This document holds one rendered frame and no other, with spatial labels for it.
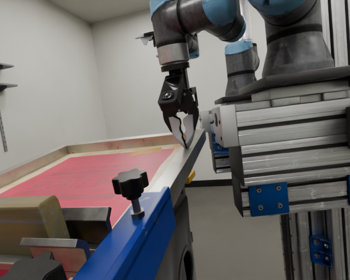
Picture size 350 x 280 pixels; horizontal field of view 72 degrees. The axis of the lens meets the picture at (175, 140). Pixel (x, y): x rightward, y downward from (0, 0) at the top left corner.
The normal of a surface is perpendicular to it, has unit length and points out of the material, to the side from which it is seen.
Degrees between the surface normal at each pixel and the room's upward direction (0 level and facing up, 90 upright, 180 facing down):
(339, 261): 90
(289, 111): 90
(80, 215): 54
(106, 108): 90
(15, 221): 99
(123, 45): 90
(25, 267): 8
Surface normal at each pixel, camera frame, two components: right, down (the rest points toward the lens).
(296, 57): -0.44, -0.17
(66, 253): -0.25, 0.27
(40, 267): -0.16, -0.96
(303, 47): -0.24, -0.18
